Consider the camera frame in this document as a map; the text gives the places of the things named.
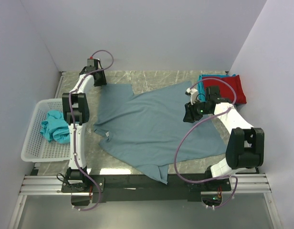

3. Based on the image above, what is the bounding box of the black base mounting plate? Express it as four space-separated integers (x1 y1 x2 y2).
61 174 231 203

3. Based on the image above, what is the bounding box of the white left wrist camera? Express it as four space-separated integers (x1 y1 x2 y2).
86 57 101 72

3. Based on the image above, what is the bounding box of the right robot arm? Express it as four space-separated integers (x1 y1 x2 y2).
183 86 264 190

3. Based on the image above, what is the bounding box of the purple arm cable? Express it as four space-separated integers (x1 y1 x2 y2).
68 49 114 212
173 76 239 209

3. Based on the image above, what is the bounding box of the folded turquoise t shirt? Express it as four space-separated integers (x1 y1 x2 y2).
197 74 236 95

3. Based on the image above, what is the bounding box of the white plastic mesh basket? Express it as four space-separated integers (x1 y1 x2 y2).
21 98 70 163

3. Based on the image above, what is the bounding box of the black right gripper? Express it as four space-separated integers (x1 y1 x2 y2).
183 98 211 124

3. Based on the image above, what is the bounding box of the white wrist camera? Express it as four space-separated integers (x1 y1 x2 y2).
86 57 101 72
185 88 198 105

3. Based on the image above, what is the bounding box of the crumpled turquoise t shirt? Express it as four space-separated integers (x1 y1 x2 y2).
40 110 70 144

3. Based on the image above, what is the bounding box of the grey blue t shirt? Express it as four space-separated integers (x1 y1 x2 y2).
94 82 227 183

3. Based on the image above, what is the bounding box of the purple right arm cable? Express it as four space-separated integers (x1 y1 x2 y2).
173 76 239 209

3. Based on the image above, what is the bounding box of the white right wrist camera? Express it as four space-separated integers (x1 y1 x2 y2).
185 88 198 105

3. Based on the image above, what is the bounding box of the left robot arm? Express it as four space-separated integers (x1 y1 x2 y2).
62 60 106 192

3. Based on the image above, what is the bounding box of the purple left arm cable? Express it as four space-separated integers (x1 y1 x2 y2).
68 49 114 212

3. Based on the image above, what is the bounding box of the aluminium rail frame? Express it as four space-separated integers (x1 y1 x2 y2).
8 71 283 229

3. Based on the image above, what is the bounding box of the folded red t shirt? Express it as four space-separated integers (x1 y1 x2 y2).
203 75 247 105

